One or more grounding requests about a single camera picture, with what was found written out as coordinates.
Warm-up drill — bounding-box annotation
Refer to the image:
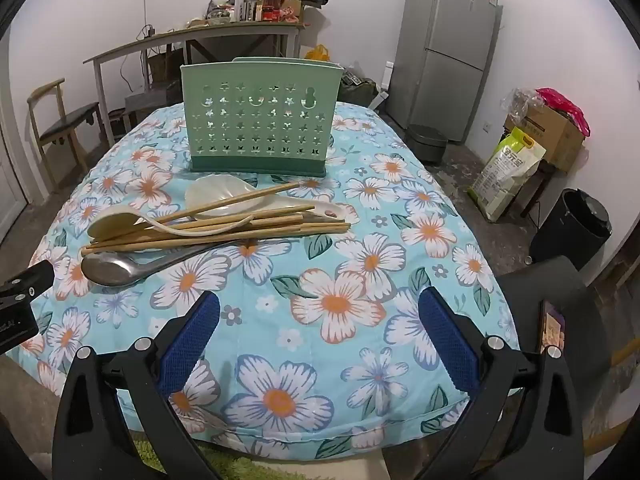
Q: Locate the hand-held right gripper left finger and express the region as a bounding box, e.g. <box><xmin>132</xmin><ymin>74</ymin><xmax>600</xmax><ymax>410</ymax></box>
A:
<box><xmin>52</xmin><ymin>290</ymin><xmax>223</xmax><ymax>480</ymax></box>

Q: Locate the wooden chair with dark seat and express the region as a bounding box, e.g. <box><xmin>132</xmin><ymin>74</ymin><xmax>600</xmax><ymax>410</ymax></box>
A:
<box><xmin>26</xmin><ymin>78</ymin><xmax>103</xmax><ymax>193</ymax></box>

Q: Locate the dark green bag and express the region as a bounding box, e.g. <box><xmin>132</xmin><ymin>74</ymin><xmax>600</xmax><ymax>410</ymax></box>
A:
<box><xmin>340</xmin><ymin>75</ymin><xmax>378</xmax><ymax>106</ymax></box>

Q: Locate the dark side table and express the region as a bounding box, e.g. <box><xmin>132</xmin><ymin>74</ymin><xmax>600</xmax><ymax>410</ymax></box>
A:
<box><xmin>520</xmin><ymin>162</ymin><xmax>566</xmax><ymax>218</ymax></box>

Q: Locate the large cardboard box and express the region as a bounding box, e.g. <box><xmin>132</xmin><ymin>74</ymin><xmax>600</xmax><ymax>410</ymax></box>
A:
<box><xmin>505</xmin><ymin>105</ymin><xmax>586</xmax><ymax>173</ymax></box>

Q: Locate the floral blue blanket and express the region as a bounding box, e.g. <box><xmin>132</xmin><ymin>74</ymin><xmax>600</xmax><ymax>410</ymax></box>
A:
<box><xmin>20</xmin><ymin>100</ymin><xmax>521</xmax><ymax>461</ymax></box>

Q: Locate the black trash bin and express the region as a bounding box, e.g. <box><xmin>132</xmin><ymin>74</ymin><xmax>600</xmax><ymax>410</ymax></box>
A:
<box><xmin>530</xmin><ymin>188</ymin><xmax>613</xmax><ymax>271</ymax></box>

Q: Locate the yellow-green rice bag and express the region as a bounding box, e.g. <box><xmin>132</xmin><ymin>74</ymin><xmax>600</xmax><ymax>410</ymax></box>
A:
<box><xmin>467</xmin><ymin>127</ymin><xmax>548</xmax><ymax>222</ymax></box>

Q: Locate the cream round spoon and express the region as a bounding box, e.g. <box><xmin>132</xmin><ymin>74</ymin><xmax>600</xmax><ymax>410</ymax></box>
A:
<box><xmin>87</xmin><ymin>210</ymin><xmax>256</xmax><ymax>242</ymax></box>

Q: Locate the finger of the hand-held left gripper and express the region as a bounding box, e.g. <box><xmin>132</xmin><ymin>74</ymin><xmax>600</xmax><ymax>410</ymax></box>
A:
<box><xmin>0</xmin><ymin>261</ymin><xmax>55</xmax><ymax>311</ymax></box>

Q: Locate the white leaf-shaped spoon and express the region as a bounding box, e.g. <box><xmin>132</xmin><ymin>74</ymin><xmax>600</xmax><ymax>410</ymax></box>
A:
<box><xmin>185</xmin><ymin>175</ymin><xmax>351</xmax><ymax>223</ymax></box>

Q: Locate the wooden table with white legs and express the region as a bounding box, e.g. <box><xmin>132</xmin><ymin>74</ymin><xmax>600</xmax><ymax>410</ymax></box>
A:
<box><xmin>82</xmin><ymin>22</ymin><xmax>306</xmax><ymax>146</ymax></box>

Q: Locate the silver refrigerator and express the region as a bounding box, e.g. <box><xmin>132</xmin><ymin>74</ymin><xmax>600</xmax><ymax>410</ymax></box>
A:
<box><xmin>385</xmin><ymin>0</ymin><xmax>503</xmax><ymax>143</ymax></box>

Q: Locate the dark rice cooker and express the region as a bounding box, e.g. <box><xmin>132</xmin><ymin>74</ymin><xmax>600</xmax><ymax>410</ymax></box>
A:
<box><xmin>405</xmin><ymin>124</ymin><xmax>448</xmax><ymax>163</ymax></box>

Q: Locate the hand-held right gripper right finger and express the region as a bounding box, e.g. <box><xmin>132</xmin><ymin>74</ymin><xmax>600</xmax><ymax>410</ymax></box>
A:
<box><xmin>417</xmin><ymin>285</ymin><xmax>586</xmax><ymax>480</ymax></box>

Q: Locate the clear plastic bag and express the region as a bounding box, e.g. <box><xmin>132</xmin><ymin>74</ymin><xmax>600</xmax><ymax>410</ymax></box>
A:
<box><xmin>500</xmin><ymin>87</ymin><xmax>546</xmax><ymax>123</ymax></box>

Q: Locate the red plastic bag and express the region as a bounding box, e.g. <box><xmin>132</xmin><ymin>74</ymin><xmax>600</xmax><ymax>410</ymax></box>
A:
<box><xmin>535</xmin><ymin>87</ymin><xmax>591</xmax><ymax>136</ymax></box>

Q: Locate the metal spoon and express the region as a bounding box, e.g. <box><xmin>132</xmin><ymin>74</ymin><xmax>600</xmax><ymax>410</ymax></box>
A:
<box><xmin>80</xmin><ymin>240</ymin><xmax>246</xmax><ymax>287</ymax></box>

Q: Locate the grey stool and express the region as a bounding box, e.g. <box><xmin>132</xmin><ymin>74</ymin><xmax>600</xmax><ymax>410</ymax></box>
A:
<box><xmin>124</xmin><ymin>85</ymin><xmax>182</xmax><ymax>128</ymax></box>

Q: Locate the green plastic utensil holder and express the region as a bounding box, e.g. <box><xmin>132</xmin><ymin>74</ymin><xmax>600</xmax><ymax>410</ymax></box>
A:
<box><xmin>180</xmin><ymin>56</ymin><xmax>346</xmax><ymax>177</ymax></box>

